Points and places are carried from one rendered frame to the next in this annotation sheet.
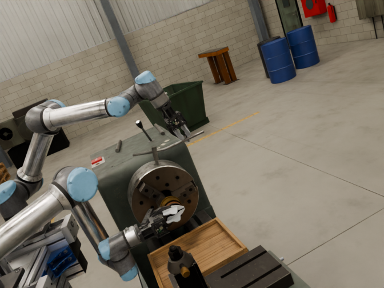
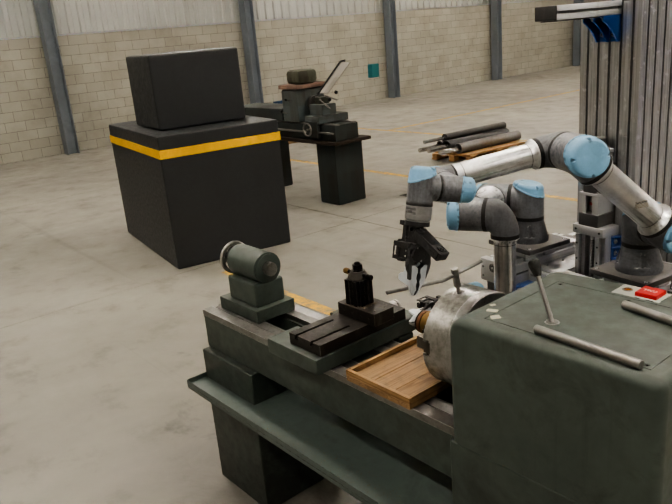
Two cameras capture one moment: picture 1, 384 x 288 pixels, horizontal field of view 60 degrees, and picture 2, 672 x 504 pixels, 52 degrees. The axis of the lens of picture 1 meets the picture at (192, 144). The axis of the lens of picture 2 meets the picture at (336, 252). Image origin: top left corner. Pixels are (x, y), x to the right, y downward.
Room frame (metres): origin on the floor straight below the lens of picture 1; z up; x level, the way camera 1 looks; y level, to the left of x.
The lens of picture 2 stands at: (3.01, -1.00, 2.01)
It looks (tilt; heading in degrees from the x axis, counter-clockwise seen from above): 18 degrees down; 154
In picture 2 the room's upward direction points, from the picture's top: 5 degrees counter-clockwise
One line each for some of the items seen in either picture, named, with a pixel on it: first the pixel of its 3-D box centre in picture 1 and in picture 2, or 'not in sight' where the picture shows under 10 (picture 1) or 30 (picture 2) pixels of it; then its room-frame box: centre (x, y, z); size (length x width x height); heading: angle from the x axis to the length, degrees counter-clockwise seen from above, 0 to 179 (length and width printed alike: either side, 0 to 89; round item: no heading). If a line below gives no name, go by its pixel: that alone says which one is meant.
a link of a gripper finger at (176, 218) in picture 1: (176, 217); not in sight; (1.21, 0.17, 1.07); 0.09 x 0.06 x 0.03; 102
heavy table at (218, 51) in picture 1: (217, 66); not in sight; (10.40, -1.61, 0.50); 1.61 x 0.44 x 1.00; 12
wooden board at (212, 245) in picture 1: (195, 255); (414, 369); (1.20, 0.16, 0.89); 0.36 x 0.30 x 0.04; 103
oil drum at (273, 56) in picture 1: (278, 60); not in sight; (7.53, -2.52, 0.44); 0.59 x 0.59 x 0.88
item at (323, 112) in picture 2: not in sight; (301, 128); (-5.33, 2.78, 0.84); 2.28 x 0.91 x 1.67; 12
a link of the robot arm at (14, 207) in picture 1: (9, 198); (642, 221); (1.51, 0.88, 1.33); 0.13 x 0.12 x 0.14; 165
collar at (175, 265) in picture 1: (178, 260); (357, 273); (0.84, 0.16, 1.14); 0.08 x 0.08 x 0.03
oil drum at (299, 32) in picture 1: (303, 47); not in sight; (8.01, -3.34, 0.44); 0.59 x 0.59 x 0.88
